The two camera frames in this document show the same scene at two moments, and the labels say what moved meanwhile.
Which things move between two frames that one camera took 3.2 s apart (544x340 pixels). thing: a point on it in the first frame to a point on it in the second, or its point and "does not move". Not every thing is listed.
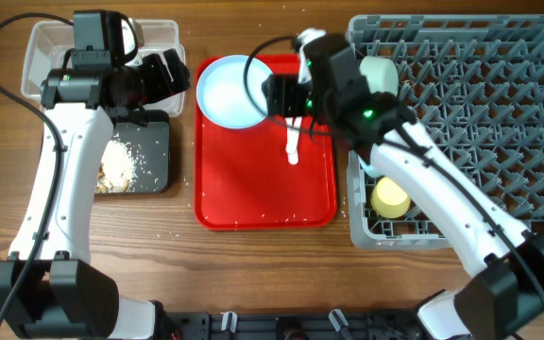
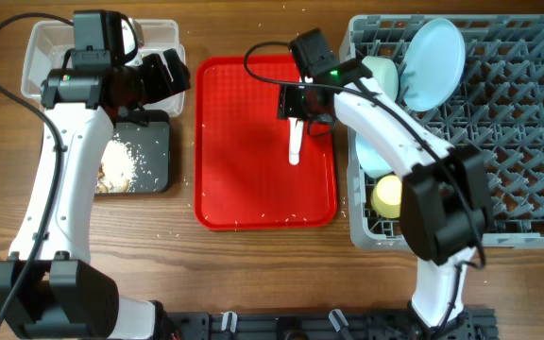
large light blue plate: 222,95 to 433,65
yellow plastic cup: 388,199 does not move
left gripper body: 154,81 does not move
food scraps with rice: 118,165 does not move
